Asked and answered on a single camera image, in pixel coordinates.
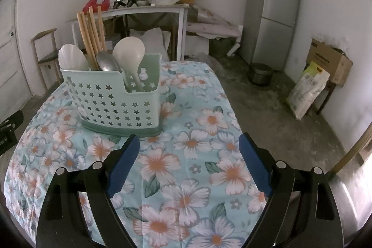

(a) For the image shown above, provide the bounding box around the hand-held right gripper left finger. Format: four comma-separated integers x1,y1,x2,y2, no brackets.
36,134,140,248

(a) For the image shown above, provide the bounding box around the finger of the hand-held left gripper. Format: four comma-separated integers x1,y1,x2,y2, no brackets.
0,110,25,129

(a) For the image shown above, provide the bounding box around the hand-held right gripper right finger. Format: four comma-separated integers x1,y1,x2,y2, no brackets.
239,132,345,248

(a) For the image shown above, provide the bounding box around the light green star-holed utensil basket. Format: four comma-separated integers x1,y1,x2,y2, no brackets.
60,53,163,137

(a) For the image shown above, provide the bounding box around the metal spoon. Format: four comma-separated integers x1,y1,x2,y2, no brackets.
96,51,123,72

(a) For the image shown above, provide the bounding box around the white plastic rice spoon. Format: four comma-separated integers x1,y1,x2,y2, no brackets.
113,36,146,92

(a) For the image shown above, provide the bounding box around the white panel door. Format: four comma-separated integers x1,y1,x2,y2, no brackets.
0,0,32,118

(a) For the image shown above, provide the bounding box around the wooden chair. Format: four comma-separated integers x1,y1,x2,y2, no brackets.
31,28,63,93

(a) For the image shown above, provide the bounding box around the floral light blue tablecloth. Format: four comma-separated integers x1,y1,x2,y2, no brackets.
4,60,269,248

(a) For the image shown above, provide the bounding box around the white shell-shaped spoon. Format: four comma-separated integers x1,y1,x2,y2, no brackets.
58,44,89,71

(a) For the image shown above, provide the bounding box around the white and yellow sack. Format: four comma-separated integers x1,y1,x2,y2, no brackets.
286,61,330,120

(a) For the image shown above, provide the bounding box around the metal cooking pot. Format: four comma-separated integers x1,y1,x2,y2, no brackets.
248,63,274,86

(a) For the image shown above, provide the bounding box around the small dark side table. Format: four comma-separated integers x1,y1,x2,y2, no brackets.
315,81,338,115

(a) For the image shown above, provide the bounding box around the curved wooden bar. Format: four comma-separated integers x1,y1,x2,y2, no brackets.
328,124,372,177

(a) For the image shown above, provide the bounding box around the white pillow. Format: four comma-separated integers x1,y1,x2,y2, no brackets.
129,27,166,60

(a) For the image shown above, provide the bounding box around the brown cardboard box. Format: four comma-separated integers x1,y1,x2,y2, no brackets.
305,38,353,87

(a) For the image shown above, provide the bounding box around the red plastic bag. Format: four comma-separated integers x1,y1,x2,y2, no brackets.
83,0,111,12

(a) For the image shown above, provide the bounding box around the grey refrigerator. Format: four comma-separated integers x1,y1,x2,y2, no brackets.
240,0,301,71

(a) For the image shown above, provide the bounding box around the floral rolled mattress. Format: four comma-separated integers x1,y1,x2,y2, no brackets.
186,5,243,39

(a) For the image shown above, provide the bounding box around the white metal-framed table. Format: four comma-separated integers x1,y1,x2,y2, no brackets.
66,3,189,61

